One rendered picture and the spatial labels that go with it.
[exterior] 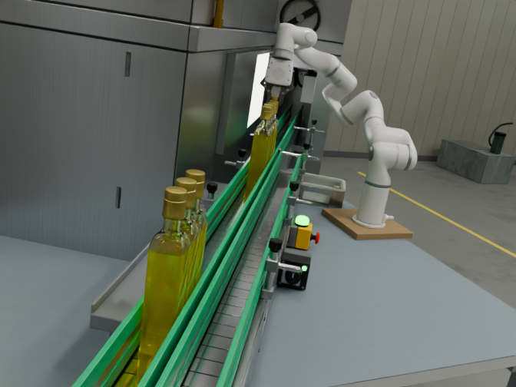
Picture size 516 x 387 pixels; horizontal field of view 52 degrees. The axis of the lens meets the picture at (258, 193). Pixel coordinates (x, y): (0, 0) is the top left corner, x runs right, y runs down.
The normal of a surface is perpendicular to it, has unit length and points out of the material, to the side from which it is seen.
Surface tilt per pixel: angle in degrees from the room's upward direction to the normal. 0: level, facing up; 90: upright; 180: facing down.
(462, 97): 90
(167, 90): 90
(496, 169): 90
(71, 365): 0
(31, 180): 90
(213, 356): 0
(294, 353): 0
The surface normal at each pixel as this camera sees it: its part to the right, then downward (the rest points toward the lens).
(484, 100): 0.39, 0.33
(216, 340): 0.15, -0.94
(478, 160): -0.91, -0.01
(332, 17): -0.14, 0.28
